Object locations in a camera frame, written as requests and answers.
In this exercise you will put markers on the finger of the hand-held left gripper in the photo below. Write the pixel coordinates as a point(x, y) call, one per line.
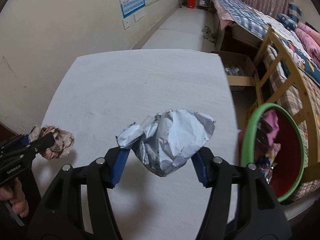
point(42, 143)
point(23, 140)

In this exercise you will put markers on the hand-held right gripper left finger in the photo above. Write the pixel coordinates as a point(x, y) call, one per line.
point(120, 165)

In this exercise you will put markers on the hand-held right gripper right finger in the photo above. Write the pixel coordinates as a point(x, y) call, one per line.
point(200, 170)

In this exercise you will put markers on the paper ball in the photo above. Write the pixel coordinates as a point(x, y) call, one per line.
point(62, 142)

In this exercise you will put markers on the silver foil bag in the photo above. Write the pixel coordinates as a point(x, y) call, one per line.
point(175, 140)

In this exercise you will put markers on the red bin with green rim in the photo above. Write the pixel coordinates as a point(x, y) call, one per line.
point(287, 155)

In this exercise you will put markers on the person's left hand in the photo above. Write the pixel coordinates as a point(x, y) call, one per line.
point(17, 197)

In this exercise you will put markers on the brown wooden door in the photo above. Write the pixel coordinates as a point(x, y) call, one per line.
point(7, 128)

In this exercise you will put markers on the blue snack wrapper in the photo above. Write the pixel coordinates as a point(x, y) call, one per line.
point(265, 167)

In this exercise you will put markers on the brown checked quilt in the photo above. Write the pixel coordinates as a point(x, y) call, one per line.
point(287, 97)

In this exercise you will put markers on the cardboard box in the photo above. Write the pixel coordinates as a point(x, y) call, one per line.
point(240, 62)

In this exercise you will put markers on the pair of grey shoes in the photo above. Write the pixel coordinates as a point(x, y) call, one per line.
point(208, 33)

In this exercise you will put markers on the navy cartoon blanket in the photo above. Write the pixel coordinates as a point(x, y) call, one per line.
point(300, 55)

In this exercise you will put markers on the blue plaid bedspread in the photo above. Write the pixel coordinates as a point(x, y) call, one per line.
point(245, 15)

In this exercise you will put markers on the red bucket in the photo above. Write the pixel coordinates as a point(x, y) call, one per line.
point(191, 2)

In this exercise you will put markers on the pink floral quilt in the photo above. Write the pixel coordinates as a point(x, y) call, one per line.
point(310, 40)

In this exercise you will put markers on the navy patterned pillow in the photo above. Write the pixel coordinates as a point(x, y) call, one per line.
point(287, 21)

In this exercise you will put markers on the blue plaid pillow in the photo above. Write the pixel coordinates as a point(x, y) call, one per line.
point(294, 11)

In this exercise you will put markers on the white wall socket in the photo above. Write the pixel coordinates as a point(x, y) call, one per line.
point(127, 24)

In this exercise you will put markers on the white wall switch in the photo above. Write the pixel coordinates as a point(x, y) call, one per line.
point(139, 17)

